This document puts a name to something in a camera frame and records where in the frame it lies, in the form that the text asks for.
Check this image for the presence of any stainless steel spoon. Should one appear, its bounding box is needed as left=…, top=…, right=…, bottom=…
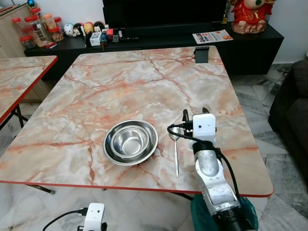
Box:
left=169, top=127, right=182, bottom=178

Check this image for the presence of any black phone stand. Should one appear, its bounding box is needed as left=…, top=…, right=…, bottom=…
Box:
left=194, top=46, right=210, bottom=64

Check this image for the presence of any stainless steel bowl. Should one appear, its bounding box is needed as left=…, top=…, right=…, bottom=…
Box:
left=103, top=119, right=159, bottom=167

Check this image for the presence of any black TV cabinet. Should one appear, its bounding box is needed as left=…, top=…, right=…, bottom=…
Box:
left=24, top=22, right=284, bottom=82

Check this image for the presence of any dark fabric sofa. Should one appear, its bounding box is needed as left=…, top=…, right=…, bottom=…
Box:
left=268, top=59, right=308, bottom=180

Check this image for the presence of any red fortune figurine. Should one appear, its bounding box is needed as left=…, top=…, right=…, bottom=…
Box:
left=230, top=0, right=278, bottom=35

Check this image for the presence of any black television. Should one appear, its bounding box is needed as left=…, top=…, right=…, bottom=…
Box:
left=102, top=0, right=232, bottom=30

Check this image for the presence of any green waste bin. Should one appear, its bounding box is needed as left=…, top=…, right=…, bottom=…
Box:
left=191, top=192, right=259, bottom=231

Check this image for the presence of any small white blue box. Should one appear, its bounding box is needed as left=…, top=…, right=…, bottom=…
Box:
left=89, top=32, right=103, bottom=47

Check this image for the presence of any yellow toy figure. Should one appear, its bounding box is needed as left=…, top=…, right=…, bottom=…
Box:
left=83, top=22, right=95, bottom=36

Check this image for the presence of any white toy figure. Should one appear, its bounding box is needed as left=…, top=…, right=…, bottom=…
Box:
left=64, top=23, right=75, bottom=38

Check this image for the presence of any red-lid jar with nuts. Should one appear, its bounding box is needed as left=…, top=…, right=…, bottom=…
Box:
left=49, top=25, right=65, bottom=42

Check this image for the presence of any orange-lid plastic jar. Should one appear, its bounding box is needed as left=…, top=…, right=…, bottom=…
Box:
left=42, top=13, right=57, bottom=30

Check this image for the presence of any red-edged marble side table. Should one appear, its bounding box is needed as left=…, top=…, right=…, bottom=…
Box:
left=0, top=55, right=59, bottom=129

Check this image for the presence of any large red-lid plastic jar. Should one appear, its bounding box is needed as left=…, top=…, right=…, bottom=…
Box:
left=24, top=15, right=51, bottom=48

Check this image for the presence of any small low red-lid jar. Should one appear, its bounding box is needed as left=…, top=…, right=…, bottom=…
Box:
left=19, top=35, right=36, bottom=49

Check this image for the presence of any slim red-lid plastic jar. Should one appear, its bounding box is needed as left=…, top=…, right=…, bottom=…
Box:
left=12, top=18, right=25, bottom=37

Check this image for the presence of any light wooden cabinet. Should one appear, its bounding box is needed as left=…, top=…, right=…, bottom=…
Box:
left=0, top=4, right=30, bottom=59

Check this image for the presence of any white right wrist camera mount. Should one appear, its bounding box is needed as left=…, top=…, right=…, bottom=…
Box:
left=192, top=114, right=217, bottom=143

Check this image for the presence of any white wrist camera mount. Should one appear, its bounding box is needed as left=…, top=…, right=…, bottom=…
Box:
left=192, top=114, right=217, bottom=143
left=84, top=203, right=106, bottom=231

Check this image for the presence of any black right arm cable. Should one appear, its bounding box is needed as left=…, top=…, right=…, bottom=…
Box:
left=167, top=123, right=241, bottom=198

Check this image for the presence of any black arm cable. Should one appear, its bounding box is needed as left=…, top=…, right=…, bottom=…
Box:
left=167, top=123, right=241, bottom=198
left=42, top=207, right=90, bottom=231

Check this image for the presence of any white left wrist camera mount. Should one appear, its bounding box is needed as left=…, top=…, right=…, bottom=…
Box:
left=84, top=203, right=106, bottom=231

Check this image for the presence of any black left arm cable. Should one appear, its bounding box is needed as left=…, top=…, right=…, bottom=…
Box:
left=42, top=207, right=90, bottom=231

